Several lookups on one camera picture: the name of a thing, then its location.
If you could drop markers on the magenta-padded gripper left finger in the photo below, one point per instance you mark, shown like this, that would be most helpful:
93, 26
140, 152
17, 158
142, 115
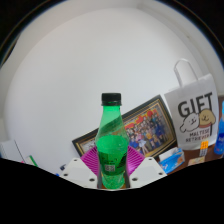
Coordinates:
78, 171

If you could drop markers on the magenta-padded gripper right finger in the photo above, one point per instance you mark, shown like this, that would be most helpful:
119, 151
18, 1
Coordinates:
146, 171

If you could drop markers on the green plastic drink bottle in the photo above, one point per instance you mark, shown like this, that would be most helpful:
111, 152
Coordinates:
111, 146

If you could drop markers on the framed cartoon group picture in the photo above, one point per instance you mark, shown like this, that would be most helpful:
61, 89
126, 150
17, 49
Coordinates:
150, 130

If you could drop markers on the small flat beige packet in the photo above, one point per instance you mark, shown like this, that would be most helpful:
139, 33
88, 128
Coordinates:
196, 161

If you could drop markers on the colourful puzzle cube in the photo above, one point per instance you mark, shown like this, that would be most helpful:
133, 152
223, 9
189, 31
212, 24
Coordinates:
204, 148

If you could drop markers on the white box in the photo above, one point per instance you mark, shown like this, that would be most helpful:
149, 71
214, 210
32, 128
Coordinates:
10, 151

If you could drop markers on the white printed tote bag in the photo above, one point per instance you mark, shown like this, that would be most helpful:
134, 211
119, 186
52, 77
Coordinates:
191, 113

